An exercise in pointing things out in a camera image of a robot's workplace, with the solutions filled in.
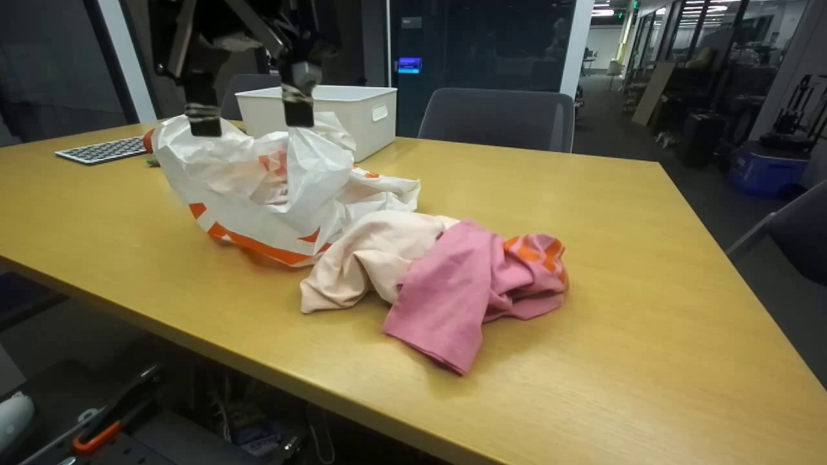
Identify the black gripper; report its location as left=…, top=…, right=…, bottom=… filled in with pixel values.
left=182, top=9, right=324, bottom=140

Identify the white orange plastic bag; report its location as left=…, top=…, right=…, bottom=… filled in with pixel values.
left=153, top=109, right=425, bottom=272

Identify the pink cloth with orange print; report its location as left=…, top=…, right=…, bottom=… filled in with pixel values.
left=380, top=219, right=571, bottom=377

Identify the white plastic storage bin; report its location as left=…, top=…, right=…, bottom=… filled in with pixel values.
left=232, top=84, right=400, bottom=165

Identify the grey computer keyboard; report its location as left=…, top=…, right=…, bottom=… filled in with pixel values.
left=55, top=135, right=150, bottom=168

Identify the dark cabinet with blue light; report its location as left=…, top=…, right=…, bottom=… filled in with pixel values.
left=385, top=0, right=579, bottom=138

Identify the grey office chair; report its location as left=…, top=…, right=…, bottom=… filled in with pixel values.
left=416, top=85, right=579, bottom=156

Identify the white grey padded roll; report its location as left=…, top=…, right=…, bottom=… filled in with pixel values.
left=0, top=391, right=36, bottom=458

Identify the wooden board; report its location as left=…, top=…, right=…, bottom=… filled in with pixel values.
left=632, top=59, right=679, bottom=130

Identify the black box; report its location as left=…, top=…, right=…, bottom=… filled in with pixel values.
left=679, top=111, right=727, bottom=171

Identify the blue plastic tub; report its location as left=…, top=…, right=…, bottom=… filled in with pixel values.
left=730, top=140, right=811, bottom=201

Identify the dark office chair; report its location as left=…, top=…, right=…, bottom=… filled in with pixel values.
left=727, top=178, right=827, bottom=391

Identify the orange handled black tool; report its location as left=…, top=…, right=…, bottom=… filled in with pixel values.
left=22, top=365, right=165, bottom=465

